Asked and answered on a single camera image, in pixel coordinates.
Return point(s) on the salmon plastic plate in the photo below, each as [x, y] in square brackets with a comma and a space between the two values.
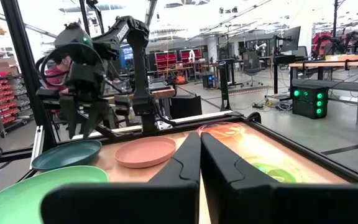
[145, 152]

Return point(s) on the light green plastic plate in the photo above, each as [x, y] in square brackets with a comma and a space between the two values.
[11, 202]

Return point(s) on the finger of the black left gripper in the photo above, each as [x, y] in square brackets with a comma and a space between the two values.
[93, 119]
[69, 116]

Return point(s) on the black monitor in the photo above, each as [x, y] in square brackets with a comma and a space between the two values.
[291, 39]

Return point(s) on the black frame post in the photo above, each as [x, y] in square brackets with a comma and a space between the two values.
[20, 46]

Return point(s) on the clear green plastic plate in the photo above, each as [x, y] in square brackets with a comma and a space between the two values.
[275, 174]

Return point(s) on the black computer with green lights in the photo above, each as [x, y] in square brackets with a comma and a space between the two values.
[306, 109]

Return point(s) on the red shelving rack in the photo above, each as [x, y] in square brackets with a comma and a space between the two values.
[166, 60]
[186, 56]

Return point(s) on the person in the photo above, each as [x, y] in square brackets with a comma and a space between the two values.
[54, 77]

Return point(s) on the shelf of red bins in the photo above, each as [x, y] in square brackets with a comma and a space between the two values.
[6, 102]

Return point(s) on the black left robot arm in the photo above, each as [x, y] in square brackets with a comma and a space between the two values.
[139, 68]

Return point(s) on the black floor stand post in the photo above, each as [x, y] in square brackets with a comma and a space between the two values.
[224, 84]

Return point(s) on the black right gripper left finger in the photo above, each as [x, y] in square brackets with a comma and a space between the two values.
[166, 199]

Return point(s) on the clear orange plastic plate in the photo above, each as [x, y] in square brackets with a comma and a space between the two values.
[225, 129]

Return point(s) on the teal plastic plate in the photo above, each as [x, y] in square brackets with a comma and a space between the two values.
[67, 154]

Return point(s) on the cardboard box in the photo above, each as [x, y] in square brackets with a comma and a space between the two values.
[3, 65]

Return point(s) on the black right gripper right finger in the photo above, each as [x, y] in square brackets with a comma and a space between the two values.
[244, 202]

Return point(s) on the grey office chair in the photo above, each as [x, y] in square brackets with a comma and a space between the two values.
[252, 67]

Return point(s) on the black box on floor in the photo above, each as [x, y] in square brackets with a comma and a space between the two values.
[185, 107]

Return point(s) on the small black computer tower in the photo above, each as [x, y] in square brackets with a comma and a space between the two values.
[209, 80]

